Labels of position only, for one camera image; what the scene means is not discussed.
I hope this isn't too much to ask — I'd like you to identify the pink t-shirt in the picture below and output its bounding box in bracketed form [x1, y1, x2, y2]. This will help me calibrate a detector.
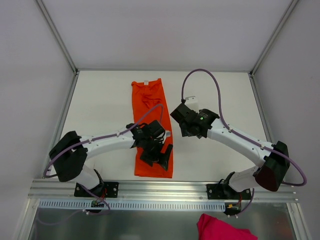
[196, 213, 258, 240]

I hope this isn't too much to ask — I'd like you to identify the slotted white cable duct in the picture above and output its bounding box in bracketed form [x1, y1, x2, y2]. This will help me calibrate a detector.
[38, 199, 226, 212]

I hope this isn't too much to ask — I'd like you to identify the aluminium mounting rail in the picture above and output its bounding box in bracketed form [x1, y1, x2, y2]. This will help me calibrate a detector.
[28, 179, 299, 203]

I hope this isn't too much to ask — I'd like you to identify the aluminium frame post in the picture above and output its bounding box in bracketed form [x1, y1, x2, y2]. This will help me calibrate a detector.
[249, 0, 300, 76]
[34, 0, 79, 76]

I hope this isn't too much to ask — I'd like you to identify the orange t-shirt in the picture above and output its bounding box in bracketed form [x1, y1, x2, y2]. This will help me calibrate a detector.
[131, 78, 174, 179]

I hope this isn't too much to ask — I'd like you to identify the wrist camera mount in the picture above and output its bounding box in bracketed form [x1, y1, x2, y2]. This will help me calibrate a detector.
[184, 96, 199, 112]
[164, 130, 172, 138]

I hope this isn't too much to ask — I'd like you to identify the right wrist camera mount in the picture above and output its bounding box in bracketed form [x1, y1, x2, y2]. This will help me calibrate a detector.
[184, 96, 199, 112]

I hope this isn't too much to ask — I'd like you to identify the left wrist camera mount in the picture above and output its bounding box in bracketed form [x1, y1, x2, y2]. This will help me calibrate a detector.
[164, 130, 172, 138]

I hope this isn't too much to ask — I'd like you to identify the left aluminium frame post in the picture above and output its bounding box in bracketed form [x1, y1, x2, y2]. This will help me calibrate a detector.
[34, 0, 79, 76]

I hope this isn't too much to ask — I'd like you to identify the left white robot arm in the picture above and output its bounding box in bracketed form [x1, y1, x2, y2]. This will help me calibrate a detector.
[49, 120, 173, 199]

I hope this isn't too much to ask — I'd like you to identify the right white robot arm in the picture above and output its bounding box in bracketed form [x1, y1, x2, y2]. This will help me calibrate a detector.
[170, 103, 290, 200]

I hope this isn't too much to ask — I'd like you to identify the right aluminium frame post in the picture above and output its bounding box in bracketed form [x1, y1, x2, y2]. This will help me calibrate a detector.
[249, 0, 300, 76]

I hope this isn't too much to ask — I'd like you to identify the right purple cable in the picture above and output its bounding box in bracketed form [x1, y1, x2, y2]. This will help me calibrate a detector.
[181, 68, 308, 188]

